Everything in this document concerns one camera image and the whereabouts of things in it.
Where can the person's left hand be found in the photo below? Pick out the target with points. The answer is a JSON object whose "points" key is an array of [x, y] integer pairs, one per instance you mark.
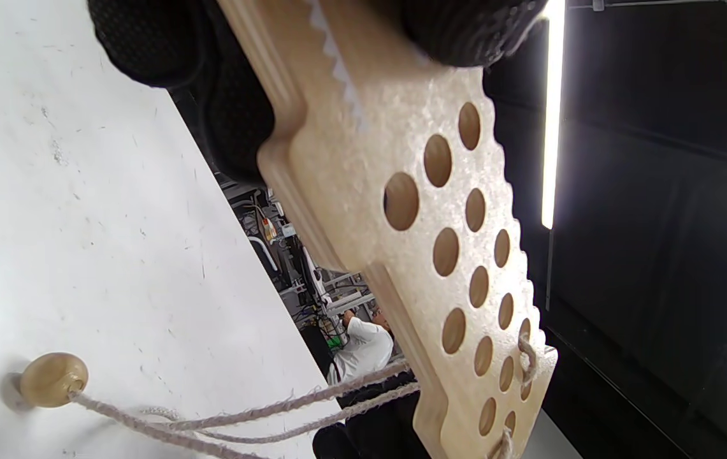
{"points": [[146, 38]]}

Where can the person's right hand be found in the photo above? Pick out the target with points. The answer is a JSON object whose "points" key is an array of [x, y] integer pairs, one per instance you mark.
{"points": [[376, 427]]}

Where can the wooden crocodile lacing toy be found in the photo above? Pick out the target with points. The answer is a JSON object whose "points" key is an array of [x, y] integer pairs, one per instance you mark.
{"points": [[350, 159]]}

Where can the round wooden bead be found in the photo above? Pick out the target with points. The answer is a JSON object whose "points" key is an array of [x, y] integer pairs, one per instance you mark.
{"points": [[51, 380]]}

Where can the long white ceiling light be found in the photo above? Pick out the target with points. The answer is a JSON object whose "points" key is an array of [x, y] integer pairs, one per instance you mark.
{"points": [[553, 115]]}

